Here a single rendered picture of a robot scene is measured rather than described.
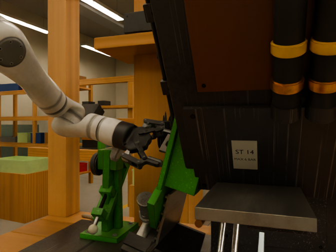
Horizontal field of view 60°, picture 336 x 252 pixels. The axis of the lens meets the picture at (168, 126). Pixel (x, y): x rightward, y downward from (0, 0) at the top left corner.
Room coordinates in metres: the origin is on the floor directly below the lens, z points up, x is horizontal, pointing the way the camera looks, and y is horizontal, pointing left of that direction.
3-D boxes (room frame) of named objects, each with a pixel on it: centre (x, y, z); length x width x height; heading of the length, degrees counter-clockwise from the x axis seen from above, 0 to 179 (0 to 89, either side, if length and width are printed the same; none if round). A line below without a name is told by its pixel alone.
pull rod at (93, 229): (0.86, 0.21, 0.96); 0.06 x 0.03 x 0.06; 161
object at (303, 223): (0.58, -0.18, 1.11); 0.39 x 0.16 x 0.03; 161
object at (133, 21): (1.00, 0.07, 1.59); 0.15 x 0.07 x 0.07; 71
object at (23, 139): (6.49, 2.84, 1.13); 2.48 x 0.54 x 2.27; 65
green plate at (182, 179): (0.67, -0.04, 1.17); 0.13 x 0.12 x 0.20; 71
